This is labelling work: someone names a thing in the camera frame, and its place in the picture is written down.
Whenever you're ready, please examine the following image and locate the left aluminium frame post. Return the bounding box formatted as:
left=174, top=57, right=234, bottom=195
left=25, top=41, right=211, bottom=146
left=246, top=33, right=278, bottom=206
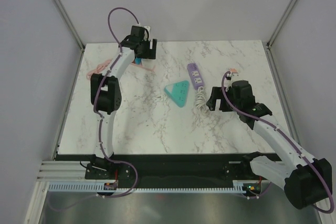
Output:
left=39, top=0, right=86, bottom=51

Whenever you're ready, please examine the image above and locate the light blue plug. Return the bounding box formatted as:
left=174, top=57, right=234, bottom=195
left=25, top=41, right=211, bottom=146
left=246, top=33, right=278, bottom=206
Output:
left=134, top=58, right=142, bottom=66

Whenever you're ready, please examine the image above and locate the aluminium rail bar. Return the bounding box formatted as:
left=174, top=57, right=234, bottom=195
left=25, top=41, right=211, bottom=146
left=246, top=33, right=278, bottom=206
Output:
left=37, top=161, right=86, bottom=182

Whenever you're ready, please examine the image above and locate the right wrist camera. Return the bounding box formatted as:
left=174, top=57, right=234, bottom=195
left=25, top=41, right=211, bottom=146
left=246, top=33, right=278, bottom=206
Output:
left=226, top=71, right=240, bottom=82

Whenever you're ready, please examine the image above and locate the right aluminium frame post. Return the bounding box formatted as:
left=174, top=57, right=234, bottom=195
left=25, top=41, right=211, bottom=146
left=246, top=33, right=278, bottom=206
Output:
left=265, top=0, right=316, bottom=49

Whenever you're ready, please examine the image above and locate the white cube plug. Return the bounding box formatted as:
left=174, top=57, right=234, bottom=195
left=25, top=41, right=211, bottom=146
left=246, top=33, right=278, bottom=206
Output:
left=142, top=59, right=155, bottom=69

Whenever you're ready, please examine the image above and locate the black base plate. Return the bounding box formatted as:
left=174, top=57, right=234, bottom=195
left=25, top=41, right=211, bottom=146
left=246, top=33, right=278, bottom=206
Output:
left=83, top=152, right=272, bottom=189

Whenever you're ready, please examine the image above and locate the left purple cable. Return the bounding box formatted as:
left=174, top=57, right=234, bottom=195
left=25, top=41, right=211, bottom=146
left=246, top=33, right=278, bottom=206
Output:
left=93, top=7, right=140, bottom=198

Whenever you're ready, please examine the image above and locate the pink plug adapter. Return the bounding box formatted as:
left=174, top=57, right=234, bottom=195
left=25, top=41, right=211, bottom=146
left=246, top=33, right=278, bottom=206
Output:
left=229, top=68, right=238, bottom=74

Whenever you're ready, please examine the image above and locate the aluminium frame post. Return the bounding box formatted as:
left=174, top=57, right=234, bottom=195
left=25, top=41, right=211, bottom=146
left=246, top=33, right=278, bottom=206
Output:
left=39, top=0, right=86, bottom=51
left=265, top=0, right=316, bottom=49

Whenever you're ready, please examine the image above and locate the white cord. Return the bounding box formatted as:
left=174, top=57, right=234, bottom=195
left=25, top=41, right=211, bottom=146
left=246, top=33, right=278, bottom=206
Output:
left=194, top=86, right=211, bottom=114

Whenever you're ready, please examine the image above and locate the purple power strip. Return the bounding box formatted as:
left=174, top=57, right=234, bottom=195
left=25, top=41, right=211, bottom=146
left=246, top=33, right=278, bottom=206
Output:
left=187, top=63, right=204, bottom=90

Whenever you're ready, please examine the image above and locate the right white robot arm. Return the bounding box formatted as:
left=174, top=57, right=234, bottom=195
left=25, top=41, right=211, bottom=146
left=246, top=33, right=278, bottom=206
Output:
left=206, top=80, right=335, bottom=214

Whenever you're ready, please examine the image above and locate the pink power strip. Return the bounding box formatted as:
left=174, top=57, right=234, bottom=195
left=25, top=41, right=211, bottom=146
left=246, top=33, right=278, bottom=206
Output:
left=131, top=59, right=155, bottom=71

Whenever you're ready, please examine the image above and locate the white cable duct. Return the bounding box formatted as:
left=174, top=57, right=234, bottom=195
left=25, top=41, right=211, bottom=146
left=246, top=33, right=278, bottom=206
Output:
left=48, top=182, right=255, bottom=194

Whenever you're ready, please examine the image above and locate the teal power strip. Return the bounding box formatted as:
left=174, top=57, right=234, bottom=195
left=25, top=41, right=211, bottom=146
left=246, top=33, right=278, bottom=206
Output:
left=164, top=80, right=190, bottom=108

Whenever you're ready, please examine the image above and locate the pink braided cable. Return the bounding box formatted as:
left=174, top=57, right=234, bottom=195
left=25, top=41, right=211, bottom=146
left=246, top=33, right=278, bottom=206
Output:
left=86, top=58, right=113, bottom=80

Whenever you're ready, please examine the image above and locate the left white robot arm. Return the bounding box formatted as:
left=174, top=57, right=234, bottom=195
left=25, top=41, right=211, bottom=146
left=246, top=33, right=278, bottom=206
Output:
left=90, top=26, right=157, bottom=158

